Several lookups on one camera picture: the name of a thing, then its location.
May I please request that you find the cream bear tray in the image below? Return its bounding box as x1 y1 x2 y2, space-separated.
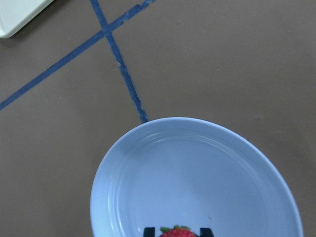
0 0 53 39

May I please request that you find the red strawberry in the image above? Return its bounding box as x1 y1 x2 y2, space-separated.
160 226 197 237

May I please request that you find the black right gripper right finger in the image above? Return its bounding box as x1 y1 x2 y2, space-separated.
199 228 214 237

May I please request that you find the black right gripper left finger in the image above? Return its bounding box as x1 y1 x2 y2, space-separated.
144 227 156 237

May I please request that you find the blue round plate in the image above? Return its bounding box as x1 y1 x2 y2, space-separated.
90 118 304 237

